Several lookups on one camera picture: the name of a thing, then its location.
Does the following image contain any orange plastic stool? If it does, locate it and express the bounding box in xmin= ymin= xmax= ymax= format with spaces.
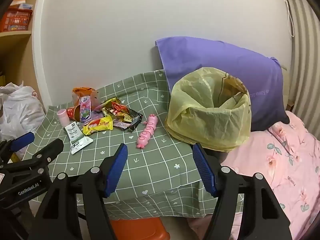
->
xmin=109 ymin=216 xmax=171 ymax=240

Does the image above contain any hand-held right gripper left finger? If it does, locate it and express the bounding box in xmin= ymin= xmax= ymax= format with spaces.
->
xmin=27 ymin=143 xmax=129 ymax=240

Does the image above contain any wooden shelf unit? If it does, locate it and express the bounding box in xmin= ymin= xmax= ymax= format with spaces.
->
xmin=0 ymin=0 xmax=50 ymax=110

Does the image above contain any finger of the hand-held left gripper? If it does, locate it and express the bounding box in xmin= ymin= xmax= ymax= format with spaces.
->
xmin=0 ymin=138 xmax=64 ymax=174
xmin=0 ymin=132 xmax=35 ymax=165

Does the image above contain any pink floral quilt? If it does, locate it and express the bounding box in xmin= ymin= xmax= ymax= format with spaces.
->
xmin=187 ymin=110 xmax=320 ymax=240

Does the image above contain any purple pillow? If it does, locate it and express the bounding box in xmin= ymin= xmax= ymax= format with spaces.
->
xmin=155 ymin=37 xmax=290 ymax=132

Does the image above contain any small pink cup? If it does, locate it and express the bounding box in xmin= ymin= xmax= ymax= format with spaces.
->
xmin=57 ymin=109 xmax=71 ymax=126

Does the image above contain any green checked tablecloth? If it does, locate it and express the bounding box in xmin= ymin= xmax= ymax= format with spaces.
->
xmin=31 ymin=69 xmax=244 ymax=217

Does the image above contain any orange plastic basket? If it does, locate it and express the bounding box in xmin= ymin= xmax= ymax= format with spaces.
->
xmin=0 ymin=9 xmax=33 ymax=32

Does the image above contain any pink caterpillar toy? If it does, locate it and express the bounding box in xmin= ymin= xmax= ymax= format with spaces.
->
xmin=136 ymin=114 xmax=158 ymax=149

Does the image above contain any trash bin with yellow liner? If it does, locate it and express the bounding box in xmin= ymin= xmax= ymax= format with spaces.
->
xmin=165 ymin=67 xmax=251 ymax=167

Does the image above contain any silver lilac wrapper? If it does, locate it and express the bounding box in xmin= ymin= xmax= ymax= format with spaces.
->
xmin=112 ymin=119 xmax=130 ymax=130

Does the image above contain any white curtain cord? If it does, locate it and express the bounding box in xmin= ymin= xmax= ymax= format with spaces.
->
xmin=285 ymin=0 xmax=296 ymax=37

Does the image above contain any gold foil wrapper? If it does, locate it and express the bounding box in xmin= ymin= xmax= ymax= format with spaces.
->
xmin=100 ymin=97 xmax=118 ymax=115

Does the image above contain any red paper cup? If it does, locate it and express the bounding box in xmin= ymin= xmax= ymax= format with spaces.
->
xmin=66 ymin=105 xmax=82 ymax=122

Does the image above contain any beige curtain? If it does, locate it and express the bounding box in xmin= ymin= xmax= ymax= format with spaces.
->
xmin=285 ymin=0 xmax=320 ymax=140

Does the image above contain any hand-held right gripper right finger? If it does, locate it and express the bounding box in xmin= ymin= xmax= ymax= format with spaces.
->
xmin=192 ymin=142 xmax=293 ymax=240

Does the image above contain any white plastic bag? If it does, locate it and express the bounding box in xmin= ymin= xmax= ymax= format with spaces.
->
xmin=0 ymin=81 xmax=47 ymax=140

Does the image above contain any orange snack bag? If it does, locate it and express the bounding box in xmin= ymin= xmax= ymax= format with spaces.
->
xmin=72 ymin=87 xmax=97 ymax=107

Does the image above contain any white green milk carton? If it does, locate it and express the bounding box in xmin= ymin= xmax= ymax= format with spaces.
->
xmin=64 ymin=121 xmax=94 ymax=155

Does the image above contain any black snack wrapper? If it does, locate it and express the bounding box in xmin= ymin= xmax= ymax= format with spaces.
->
xmin=125 ymin=110 xmax=143 ymax=132

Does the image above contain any brown wrapper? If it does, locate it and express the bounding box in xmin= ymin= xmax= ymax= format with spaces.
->
xmin=90 ymin=90 xmax=101 ymax=111

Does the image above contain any yellow snack wrapper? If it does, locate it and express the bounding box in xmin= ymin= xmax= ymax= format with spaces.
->
xmin=82 ymin=115 xmax=114 ymax=136

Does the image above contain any pink snack packet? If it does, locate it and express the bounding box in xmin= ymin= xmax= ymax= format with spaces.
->
xmin=79 ymin=95 xmax=92 ymax=122

